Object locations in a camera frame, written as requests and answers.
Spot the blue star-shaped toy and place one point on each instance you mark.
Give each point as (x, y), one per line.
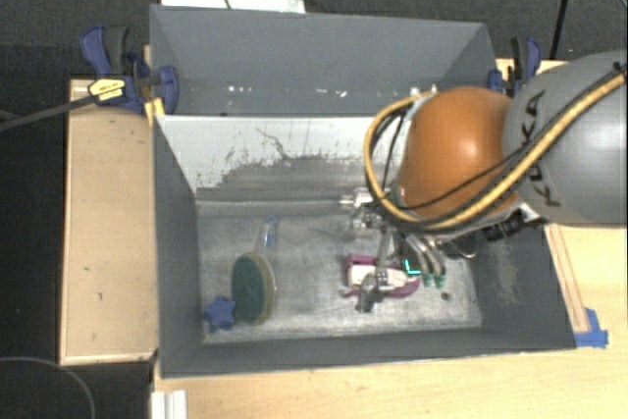
(220, 313)

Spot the black cylinder on white bracket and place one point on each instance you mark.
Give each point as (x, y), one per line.
(501, 228)

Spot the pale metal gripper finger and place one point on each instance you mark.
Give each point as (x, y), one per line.
(367, 301)
(381, 279)

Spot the grey metal bin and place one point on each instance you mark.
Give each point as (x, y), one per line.
(304, 64)

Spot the purple and white toy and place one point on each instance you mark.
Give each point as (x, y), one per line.
(354, 274)

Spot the pale wood board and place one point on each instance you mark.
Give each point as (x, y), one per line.
(108, 230)

